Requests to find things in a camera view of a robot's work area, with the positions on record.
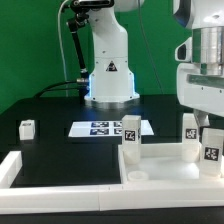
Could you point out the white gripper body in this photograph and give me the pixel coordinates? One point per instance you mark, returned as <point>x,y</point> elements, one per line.
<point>201,92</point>

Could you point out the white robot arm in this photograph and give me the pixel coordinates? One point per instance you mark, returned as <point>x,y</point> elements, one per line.
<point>112,82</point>

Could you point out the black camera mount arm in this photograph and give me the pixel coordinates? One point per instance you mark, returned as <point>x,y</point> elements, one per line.
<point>81,16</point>

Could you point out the white fiducial marker sheet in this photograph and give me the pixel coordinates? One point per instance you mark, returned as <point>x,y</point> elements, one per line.
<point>95,129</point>

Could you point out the white square table top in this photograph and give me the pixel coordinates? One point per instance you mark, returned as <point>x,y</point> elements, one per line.
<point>158,162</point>

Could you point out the white U-shaped obstacle fence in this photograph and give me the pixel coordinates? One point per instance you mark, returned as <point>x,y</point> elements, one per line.
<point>129,195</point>

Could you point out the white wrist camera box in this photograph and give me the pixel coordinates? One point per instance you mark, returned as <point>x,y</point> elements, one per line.
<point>183,53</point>

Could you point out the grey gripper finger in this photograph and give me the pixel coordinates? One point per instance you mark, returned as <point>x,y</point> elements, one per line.
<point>202,118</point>

